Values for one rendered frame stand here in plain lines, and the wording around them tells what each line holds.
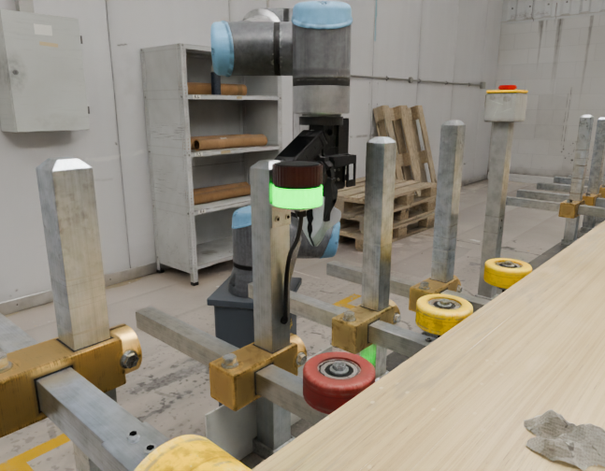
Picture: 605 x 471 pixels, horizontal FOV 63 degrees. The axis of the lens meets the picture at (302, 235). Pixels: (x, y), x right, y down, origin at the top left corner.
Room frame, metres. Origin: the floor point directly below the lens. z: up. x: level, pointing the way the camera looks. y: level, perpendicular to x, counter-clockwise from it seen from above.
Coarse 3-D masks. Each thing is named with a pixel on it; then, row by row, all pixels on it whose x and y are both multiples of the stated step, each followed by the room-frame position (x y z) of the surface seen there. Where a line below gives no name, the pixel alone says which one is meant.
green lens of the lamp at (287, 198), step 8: (272, 192) 0.59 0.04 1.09; (280, 192) 0.57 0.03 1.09; (288, 192) 0.56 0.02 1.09; (296, 192) 0.56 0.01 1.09; (304, 192) 0.56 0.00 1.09; (312, 192) 0.57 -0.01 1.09; (320, 192) 0.58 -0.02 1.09; (280, 200) 0.57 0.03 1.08; (288, 200) 0.56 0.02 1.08; (296, 200) 0.56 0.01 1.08; (304, 200) 0.56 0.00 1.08; (312, 200) 0.57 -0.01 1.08; (320, 200) 0.58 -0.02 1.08
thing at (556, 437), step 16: (544, 416) 0.39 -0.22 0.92; (560, 416) 0.39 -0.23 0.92; (544, 432) 0.38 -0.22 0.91; (560, 432) 0.38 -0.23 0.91; (576, 432) 0.37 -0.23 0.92; (592, 432) 0.36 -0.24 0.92; (544, 448) 0.36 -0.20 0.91; (560, 448) 0.36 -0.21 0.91; (576, 448) 0.36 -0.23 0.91; (592, 448) 0.36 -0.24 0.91; (576, 464) 0.34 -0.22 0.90; (592, 464) 0.35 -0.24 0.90
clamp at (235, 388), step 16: (240, 352) 0.60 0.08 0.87; (256, 352) 0.60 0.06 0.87; (272, 352) 0.60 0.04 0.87; (288, 352) 0.61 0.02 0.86; (304, 352) 0.63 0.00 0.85; (224, 368) 0.56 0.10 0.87; (240, 368) 0.56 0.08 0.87; (256, 368) 0.57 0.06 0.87; (288, 368) 0.61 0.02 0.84; (224, 384) 0.55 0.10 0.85; (240, 384) 0.55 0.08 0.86; (224, 400) 0.55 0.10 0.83; (240, 400) 0.55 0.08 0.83
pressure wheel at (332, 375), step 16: (336, 352) 0.53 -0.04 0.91; (304, 368) 0.49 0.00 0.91; (320, 368) 0.50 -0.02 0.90; (336, 368) 0.49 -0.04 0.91; (352, 368) 0.50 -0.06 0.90; (368, 368) 0.49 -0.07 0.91; (304, 384) 0.48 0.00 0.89; (320, 384) 0.46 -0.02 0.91; (336, 384) 0.46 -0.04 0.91; (352, 384) 0.46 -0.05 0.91; (368, 384) 0.47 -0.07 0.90; (320, 400) 0.46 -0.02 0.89; (336, 400) 0.46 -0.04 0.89
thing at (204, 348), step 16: (144, 320) 0.74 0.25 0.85; (160, 320) 0.72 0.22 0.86; (176, 320) 0.72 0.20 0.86; (160, 336) 0.71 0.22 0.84; (176, 336) 0.68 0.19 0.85; (192, 336) 0.67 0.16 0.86; (208, 336) 0.67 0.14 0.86; (192, 352) 0.66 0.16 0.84; (208, 352) 0.63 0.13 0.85; (224, 352) 0.62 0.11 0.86; (272, 368) 0.57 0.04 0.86; (256, 384) 0.56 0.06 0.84; (272, 384) 0.54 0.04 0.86; (288, 384) 0.54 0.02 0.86; (272, 400) 0.54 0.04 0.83; (288, 400) 0.53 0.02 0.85; (304, 400) 0.51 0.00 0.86; (304, 416) 0.51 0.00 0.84; (320, 416) 0.49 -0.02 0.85
